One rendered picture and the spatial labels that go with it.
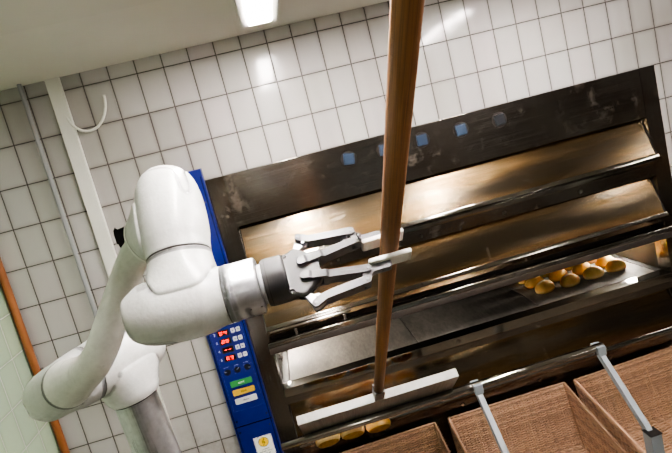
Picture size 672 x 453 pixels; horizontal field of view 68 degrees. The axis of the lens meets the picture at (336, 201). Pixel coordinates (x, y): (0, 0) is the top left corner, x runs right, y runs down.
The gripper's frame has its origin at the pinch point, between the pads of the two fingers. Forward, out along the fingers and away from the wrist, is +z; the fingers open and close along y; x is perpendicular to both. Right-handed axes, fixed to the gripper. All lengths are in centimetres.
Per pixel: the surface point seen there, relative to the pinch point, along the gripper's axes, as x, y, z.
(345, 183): -93, -80, 14
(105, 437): -144, -25, -105
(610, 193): -115, -54, 127
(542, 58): -72, -101, 106
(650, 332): -154, -2, 131
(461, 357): -151, -15, 45
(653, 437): -112, 36, 84
